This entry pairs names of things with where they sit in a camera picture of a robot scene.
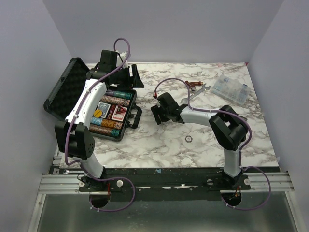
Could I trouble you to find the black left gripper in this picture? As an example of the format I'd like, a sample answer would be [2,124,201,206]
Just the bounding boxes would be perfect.
[112,64,144,90]

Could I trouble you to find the red triangular dealer button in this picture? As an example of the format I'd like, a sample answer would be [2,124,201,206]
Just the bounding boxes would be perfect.
[115,105,127,115]

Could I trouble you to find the poker chip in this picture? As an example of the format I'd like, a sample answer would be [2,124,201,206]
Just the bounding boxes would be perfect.
[185,135,193,143]

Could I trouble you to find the blue playing card deck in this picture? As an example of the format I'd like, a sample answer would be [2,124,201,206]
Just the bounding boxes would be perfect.
[97,102,111,118]

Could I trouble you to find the yellow big blind button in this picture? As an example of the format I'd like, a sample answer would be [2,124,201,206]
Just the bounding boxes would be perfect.
[93,110,103,117]

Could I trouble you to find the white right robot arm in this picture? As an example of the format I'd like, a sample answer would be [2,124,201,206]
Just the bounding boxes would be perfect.
[151,93,252,189]

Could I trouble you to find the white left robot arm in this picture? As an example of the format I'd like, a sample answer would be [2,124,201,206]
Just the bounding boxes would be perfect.
[55,50,144,191]

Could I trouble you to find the black poker set case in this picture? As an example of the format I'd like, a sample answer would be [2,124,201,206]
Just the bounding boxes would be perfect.
[43,58,141,141]

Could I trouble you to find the purple and green chip row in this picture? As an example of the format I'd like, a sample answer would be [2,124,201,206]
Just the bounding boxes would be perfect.
[104,90,135,100]

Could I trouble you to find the brown faucet tap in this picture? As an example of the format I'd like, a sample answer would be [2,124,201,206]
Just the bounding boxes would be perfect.
[185,81,203,93]

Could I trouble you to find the red dice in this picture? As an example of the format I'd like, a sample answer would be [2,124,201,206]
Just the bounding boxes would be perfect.
[106,104,116,120]

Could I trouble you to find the brown and blue chip row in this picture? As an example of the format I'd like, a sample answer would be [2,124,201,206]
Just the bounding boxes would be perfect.
[100,95,130,107]

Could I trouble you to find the red playing card deck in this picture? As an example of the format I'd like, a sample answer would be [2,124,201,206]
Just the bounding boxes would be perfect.
[112,106,126,122]

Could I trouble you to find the silver open-end wrench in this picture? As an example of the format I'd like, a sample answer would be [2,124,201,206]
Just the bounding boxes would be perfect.
[181,84,211,104]

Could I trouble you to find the orange chip row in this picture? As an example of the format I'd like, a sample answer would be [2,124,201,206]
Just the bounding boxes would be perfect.
[90,117,123,130]

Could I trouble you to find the brown bottom chip row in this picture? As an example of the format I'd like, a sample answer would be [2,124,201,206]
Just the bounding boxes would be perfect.
[89,124,120,137]

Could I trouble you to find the clear plastic screw organizer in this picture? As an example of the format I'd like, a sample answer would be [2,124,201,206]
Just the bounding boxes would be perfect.
[211,75,251,105]

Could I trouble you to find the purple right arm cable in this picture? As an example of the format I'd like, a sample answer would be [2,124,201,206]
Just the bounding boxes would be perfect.
[154,78,271,211]

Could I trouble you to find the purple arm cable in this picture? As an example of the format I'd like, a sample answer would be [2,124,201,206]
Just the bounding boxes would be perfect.
[154,78,271,211]
[65,38,136,213]

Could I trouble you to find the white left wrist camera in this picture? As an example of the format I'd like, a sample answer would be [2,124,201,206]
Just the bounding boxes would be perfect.
[116,50,131,68]

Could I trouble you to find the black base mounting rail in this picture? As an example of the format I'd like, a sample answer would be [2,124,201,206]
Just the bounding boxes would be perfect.
[79,168,251,202]

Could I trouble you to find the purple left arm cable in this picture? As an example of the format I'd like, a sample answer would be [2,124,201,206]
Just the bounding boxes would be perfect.
[65,38,136,213]

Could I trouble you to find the aluminium frame rail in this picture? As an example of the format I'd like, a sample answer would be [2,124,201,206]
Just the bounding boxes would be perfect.
[37,173,90,194]

